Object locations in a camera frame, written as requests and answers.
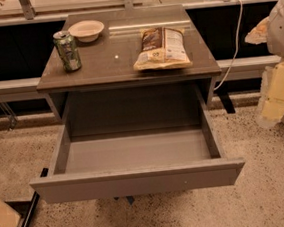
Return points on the brown drawer cabinet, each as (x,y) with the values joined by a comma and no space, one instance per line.
(109,60)

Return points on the blue tape floor marker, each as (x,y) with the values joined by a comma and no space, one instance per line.
(130,199)

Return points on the grey top drawer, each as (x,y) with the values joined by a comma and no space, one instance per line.
(135,141)

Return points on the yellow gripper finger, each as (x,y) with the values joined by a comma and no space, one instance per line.
(258,35)
(270,109)

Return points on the chip bag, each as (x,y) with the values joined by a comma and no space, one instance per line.
(162,48)

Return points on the white paper bowl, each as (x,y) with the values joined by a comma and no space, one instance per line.
(86,31)

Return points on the black metal cart frame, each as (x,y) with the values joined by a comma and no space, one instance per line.
(25,209)

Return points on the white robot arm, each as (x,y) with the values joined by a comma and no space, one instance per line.
(275,34)

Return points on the green soda can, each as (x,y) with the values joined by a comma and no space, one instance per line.
(66,46)

